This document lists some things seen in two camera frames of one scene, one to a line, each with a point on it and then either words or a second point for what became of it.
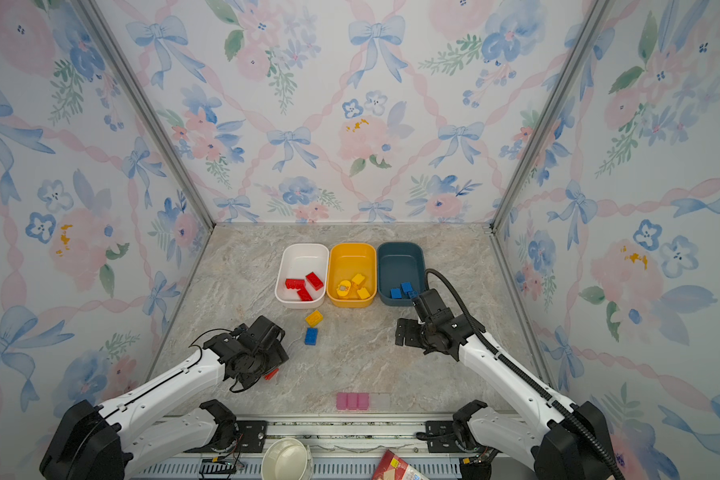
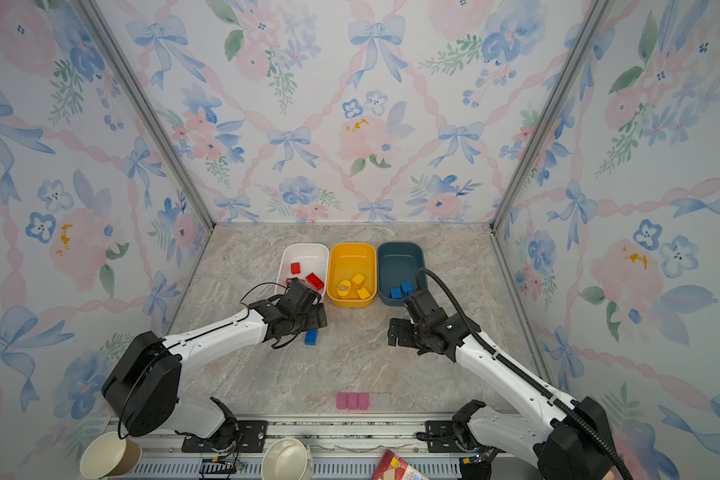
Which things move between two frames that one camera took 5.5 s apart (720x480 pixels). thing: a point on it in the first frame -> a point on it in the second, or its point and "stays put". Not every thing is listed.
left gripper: x=279 y=354 -> x=317 y=319
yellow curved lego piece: x=343 y=288 stays put
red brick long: x=315 y=281 stays put
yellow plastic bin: x=344 y=261 stays put
